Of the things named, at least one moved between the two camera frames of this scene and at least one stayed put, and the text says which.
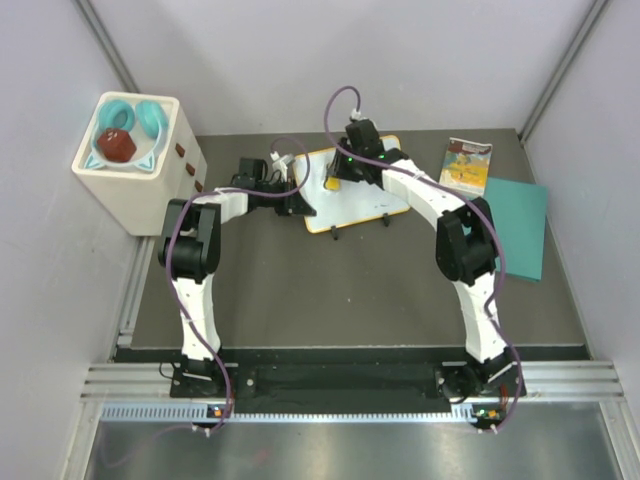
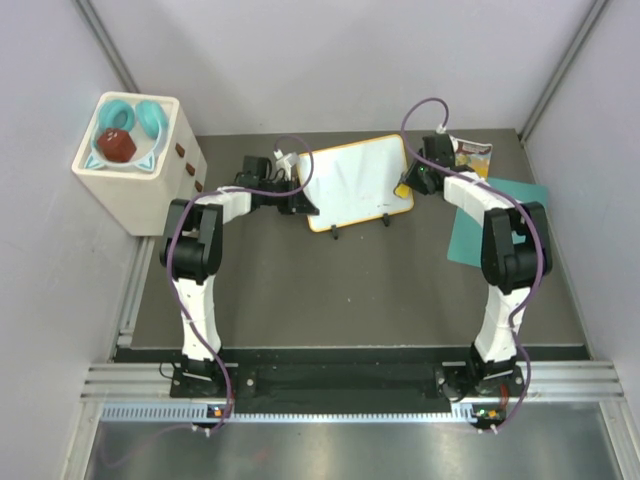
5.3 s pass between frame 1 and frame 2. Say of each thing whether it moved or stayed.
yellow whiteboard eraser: moved
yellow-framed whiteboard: stayed
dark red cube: stayed
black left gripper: stayed
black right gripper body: moved
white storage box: stayed
